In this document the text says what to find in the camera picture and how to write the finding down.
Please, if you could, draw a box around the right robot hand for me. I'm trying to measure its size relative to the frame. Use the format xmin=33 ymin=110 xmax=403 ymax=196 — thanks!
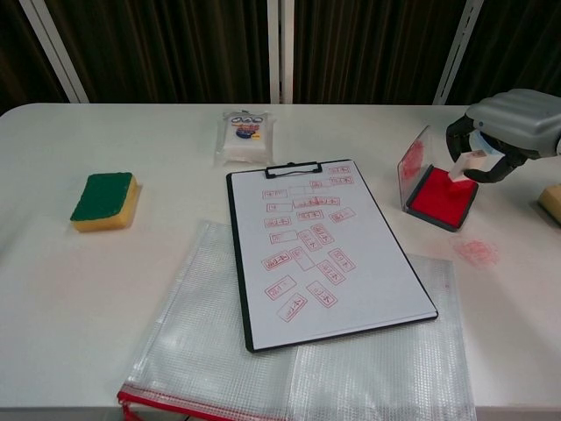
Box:
xmin=444 ymin=89 xmax=561 ymax=184

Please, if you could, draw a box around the white frame post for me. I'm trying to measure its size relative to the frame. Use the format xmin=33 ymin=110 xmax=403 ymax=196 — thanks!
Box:
xmin=431 ymin=0 xmax=486 ymax=106
xmin=18 ymin=0 xmax=91 ymax=104
xmin=266 ymin=0 xmax=295 ymax=104

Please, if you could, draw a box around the red ink pad case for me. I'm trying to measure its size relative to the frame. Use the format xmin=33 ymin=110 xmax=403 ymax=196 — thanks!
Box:
xmin=396 ymin=125 xmax=480 ymax=233

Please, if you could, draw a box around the yellow sponge with square hole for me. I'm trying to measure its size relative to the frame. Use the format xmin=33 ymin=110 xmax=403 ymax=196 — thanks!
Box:
xmin=537 ymin=182 xmax=561 ymax=226

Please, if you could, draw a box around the white rubber stamp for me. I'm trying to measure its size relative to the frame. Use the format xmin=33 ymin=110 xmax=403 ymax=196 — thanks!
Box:
xmin=446 ymin=150 xmax=488 ymax=202

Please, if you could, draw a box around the white stamped paper sheet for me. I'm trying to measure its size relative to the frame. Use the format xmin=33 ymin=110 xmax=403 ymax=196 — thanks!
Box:
xmin=231 ymin=162 xmax=434 ymax=350

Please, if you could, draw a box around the packaged white sponge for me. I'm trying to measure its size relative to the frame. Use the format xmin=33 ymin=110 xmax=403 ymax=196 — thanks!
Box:
xmin=213 ymin=109 xmax=279 ymax=168

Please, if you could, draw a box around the black clipboard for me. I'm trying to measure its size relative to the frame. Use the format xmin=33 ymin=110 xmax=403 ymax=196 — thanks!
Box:
xmin=225 ymin=159 xmax=440 ymax=353

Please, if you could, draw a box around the clear mesh zipper pouch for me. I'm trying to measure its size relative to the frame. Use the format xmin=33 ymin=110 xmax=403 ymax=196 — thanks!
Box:
xmin=116 ymin=218 xmax=479 ymax=421

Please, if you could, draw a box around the dark pleated curtain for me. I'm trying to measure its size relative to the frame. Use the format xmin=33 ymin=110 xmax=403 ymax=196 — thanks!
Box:
xmin=0 ymin=0 xmax=561 ymax=116

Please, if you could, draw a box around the green yellow scouring sponge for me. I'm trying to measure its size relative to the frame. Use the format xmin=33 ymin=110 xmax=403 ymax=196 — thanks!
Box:
xmin=69 ymin=171 xmax=144 ymax=233

